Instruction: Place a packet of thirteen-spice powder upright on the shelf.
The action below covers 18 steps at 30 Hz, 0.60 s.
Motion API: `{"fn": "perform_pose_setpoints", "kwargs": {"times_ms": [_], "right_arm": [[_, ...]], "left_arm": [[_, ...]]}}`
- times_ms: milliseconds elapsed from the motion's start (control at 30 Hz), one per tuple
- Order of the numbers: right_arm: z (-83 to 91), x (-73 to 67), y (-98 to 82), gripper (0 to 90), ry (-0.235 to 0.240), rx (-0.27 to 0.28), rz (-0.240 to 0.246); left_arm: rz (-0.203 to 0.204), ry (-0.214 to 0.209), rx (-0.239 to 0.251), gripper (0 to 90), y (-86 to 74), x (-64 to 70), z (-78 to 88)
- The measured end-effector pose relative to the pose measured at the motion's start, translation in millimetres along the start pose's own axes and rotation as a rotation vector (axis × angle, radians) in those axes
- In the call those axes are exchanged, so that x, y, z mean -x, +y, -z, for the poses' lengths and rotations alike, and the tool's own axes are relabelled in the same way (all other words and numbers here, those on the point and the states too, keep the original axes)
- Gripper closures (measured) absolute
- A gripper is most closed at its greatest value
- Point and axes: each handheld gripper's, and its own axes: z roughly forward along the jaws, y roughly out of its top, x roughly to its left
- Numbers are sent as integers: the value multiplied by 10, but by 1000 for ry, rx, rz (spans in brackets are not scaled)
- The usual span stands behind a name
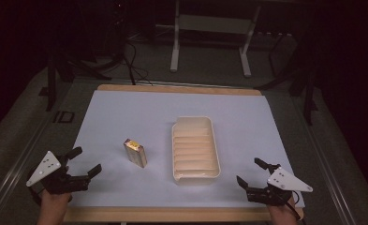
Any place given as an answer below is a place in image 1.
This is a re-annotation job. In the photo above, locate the white metal stand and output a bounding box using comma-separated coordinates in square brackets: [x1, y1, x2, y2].
[169, 0, 262, 79]

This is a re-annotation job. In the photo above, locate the person's left hand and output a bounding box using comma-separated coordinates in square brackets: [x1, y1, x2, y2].
[39, 188, 73, 217]

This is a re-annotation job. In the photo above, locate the white paper sheet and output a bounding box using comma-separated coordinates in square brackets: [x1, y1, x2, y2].
[66, 89, 306, 208]

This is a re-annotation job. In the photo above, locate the black tripod stand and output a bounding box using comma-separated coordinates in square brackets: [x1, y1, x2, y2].
[37, 0, 126, 113]
[255, 31, 318, 127]

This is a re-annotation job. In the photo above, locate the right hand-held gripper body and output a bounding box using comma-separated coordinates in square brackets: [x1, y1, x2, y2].
[246, 166, 314, 206]

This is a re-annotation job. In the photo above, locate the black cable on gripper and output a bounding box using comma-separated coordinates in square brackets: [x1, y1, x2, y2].
[285, 190, 302, 221]

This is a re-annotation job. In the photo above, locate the small tan box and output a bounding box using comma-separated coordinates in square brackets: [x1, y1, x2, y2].
[123, 138, 148, 169]

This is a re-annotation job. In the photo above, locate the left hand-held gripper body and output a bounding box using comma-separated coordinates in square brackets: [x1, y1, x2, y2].
[25, 150, 92, 196]

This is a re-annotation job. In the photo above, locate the cream ridged plastic tray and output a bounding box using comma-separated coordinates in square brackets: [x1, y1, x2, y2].
[171, 115, 222, 186]

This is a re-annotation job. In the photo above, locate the person's right hand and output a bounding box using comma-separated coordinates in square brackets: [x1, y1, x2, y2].
[267, 198, 298, 225]

